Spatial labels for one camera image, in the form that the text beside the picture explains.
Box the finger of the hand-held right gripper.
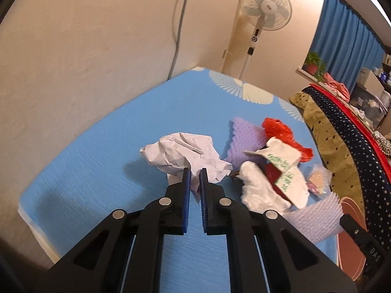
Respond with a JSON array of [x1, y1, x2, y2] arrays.
[[340, 214, 371, 248]]

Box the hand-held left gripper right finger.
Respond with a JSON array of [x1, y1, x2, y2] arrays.
[[199, 168, 358, 293]]

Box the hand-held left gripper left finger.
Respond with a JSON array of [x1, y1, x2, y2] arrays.
[[35, 167, 191, 293]]

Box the white paper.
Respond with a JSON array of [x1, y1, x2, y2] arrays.
[[140, 132, 233, 203]]

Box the clear snack packet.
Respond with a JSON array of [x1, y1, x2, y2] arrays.
[[306, 163, 333, 194]]

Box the purple foam net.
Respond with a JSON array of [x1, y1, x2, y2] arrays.
[[223, 116, 269, 171]]

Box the white green-printed paper wrapper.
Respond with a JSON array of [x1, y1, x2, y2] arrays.
[[243, 137, 309, 208]]

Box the red plastic bag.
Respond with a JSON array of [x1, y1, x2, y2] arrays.
[[262, 117, 314, 163]]

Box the clear plastic storage drawers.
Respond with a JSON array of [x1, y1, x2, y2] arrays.
[[351, 84, 389, 129]]

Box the pink cloth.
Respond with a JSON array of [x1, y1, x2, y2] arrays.
[[324, 73, 352, 101]]

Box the cardboard box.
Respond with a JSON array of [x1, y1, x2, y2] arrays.
[[357, 67, 385, 98]]

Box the potted green plant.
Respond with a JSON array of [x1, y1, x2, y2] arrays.
[[302, 52, 327, 81]]

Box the blue curtain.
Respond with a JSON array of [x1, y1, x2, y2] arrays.
[[310, 0, 385, 81]]

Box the white standing fan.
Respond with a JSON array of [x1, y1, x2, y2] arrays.
[[238, 0, 293, 80]]

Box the grey wall cable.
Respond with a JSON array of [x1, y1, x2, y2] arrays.
[[169, 0, 191, 80]]

